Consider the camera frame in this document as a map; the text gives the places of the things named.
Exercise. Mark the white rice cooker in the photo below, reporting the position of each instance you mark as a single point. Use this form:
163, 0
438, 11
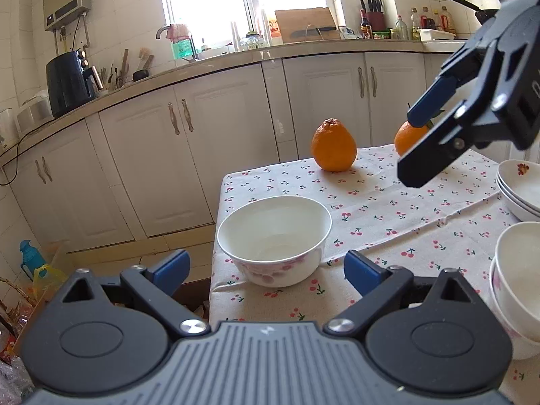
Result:
33, 114

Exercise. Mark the red knife block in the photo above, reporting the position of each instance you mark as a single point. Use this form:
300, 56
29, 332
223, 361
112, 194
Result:
375, 19

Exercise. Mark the white pink-flower bowl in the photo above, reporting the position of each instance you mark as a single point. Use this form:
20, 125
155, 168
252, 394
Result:
506, 333
274, 232
519, 270

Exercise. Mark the blue thermos flask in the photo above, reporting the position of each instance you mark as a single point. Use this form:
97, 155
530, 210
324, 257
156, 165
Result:
31, 259

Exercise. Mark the black air fryer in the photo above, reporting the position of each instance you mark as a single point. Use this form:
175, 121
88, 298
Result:
67, 84

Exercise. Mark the white plastic tray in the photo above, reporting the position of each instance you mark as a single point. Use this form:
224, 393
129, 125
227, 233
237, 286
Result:
436, 34

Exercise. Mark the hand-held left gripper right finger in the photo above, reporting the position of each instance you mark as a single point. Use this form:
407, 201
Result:
363, 274

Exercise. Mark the pink cloth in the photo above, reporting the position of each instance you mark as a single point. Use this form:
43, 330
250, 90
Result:
177, 31

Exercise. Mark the clear glass bottle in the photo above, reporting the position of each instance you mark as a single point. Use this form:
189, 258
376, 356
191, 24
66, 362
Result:
401, 29

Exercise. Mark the round orange with leaf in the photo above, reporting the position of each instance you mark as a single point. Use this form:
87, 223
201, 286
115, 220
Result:
407, 139

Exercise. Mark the cherry-print tablecloth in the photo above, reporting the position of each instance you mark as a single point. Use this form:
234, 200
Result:
379, 219

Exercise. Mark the green dish soap bottle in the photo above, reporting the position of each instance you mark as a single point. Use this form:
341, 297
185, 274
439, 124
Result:
181, 50

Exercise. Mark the yellow plastic bag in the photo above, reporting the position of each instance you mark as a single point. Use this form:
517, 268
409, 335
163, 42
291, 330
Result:
48, 280

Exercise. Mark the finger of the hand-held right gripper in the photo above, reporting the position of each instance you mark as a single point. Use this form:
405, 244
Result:
426, 160
430, 101

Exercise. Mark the dark sauce bottle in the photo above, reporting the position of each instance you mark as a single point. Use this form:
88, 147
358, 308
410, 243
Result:
365, 27

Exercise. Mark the bumpy-topped orange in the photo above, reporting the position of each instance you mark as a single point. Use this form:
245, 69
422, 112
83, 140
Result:
333, 147

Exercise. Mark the metal faucet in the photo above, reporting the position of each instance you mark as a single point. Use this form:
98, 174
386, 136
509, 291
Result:
162, 31

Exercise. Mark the stone kitchen countertop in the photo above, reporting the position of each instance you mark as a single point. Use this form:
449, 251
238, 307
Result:
236, 55

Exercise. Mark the glass jar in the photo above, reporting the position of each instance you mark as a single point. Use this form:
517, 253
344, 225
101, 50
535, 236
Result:
252, 41

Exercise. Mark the white kitchen base cabinets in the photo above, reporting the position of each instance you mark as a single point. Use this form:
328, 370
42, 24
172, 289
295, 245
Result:
236, 135

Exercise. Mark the kitchen window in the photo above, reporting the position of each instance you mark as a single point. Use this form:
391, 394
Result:
211, 0

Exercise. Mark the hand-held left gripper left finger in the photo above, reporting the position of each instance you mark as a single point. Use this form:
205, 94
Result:
173, 269

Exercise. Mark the utensil holder with utensils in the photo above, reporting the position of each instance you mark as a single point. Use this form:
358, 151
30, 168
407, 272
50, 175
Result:
122, 71

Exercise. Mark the wooden cutting board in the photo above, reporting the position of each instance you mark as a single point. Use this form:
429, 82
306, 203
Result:
308, 21

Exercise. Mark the yellow oil bottle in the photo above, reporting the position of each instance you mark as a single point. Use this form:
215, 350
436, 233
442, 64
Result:
416, 23

